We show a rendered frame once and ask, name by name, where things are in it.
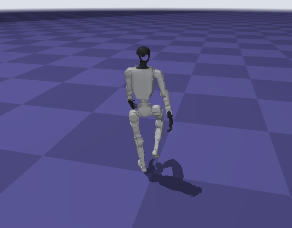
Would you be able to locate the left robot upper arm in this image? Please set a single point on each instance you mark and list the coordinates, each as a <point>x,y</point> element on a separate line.
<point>127,74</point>

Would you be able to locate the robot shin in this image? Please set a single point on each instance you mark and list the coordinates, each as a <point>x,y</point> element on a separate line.
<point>140,152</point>
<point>158,135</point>

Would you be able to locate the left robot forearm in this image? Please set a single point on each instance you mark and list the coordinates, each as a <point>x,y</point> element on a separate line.
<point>129,95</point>

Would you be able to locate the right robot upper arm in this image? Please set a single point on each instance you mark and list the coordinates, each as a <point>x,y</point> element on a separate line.
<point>160,79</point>

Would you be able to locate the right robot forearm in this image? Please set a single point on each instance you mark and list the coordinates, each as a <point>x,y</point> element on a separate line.
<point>166,101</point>

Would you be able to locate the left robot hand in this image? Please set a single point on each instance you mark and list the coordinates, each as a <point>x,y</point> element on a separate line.
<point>132,104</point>

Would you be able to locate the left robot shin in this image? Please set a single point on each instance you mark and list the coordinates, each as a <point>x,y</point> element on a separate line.
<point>140,152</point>

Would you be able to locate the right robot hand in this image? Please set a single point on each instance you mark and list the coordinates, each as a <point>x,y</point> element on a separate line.
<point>170,120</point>

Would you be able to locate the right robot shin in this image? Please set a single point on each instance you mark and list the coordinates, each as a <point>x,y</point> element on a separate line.
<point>158,135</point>

